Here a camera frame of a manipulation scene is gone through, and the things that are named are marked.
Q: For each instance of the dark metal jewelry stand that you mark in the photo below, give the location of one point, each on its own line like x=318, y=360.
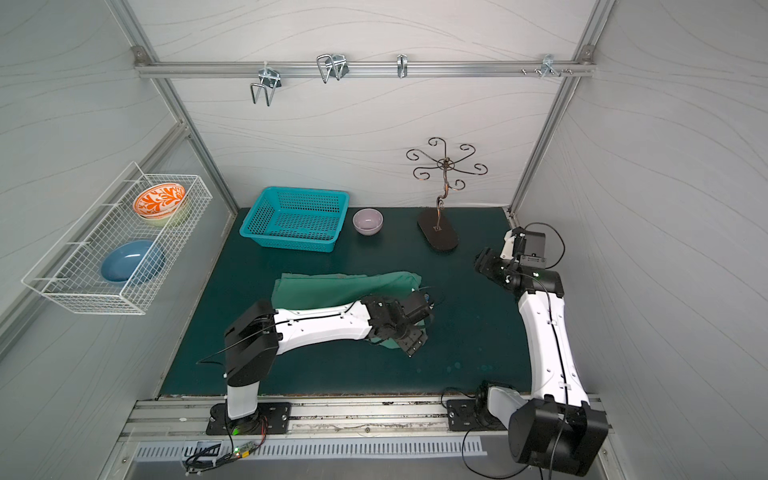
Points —
x=433, y=222

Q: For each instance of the green long pants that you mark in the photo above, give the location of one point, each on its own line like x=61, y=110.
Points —
x=299, y=292

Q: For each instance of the white vent grille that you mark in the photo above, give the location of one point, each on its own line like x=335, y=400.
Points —
x=328, y=448

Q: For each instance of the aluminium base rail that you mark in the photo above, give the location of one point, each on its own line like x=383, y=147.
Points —
x=187, y=417

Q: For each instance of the blue bowl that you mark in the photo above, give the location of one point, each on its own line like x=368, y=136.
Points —
x=134, y=263

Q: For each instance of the aluminium top rail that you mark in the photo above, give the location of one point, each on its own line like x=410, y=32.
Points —
x=357, y=69

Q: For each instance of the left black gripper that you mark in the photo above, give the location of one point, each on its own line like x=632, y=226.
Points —
x=414, y=321

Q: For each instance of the dark green table mat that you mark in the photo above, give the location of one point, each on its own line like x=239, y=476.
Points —
x=476, y=334

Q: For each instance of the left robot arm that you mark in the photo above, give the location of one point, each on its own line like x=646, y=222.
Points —
x=262, y=333

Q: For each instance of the small pink bowl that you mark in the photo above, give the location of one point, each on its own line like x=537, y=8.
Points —
x=368, y=221

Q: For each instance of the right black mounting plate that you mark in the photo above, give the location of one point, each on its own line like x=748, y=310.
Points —
x=469, y=414

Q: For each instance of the teal plastic basket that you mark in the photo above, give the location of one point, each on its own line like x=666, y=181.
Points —
x=296, y=219

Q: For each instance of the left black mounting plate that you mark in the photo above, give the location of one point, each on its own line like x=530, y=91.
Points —
x=269, y=418

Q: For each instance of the metal loop hook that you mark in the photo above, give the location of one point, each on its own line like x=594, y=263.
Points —
x=332, y=65

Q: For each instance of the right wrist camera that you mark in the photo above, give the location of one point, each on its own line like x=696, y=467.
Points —
x=507, y=252

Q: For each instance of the metal double hook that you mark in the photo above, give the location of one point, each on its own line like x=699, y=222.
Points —
x=268, y=81

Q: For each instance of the white wire wall basket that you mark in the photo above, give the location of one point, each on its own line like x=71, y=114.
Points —
x=68, y=274

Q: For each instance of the black mounting plate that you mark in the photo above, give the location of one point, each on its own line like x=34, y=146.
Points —
x=469, y=414
x=269, y=418

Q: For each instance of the metal hook right end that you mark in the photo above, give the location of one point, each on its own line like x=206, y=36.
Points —
x=547, y=68

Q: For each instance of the small metal hook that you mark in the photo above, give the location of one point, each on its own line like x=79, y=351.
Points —
x=402, y=66

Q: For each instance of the orange patterned bowl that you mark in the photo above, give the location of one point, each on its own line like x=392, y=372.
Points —
x=159, y=201

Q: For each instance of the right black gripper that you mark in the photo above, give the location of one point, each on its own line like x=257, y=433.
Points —
x=491, y=267

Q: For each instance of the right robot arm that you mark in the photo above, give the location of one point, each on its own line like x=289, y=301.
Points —
x=555, y=428

